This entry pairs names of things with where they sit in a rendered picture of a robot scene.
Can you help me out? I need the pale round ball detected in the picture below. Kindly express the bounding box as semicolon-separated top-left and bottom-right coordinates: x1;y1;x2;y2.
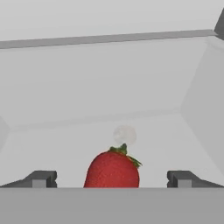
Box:
113;125;137;147

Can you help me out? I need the red strawberry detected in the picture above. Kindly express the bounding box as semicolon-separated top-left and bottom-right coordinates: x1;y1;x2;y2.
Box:
83;143;144;189

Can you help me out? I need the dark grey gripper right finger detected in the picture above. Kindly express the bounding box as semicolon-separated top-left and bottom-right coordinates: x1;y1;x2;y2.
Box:
166;170;224;189

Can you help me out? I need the grey fridge shelf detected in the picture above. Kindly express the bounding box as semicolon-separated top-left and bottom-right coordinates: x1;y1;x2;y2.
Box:
0;29;219;50

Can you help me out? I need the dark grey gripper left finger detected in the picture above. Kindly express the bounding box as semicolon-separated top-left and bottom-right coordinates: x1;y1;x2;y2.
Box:
0;170;58;189

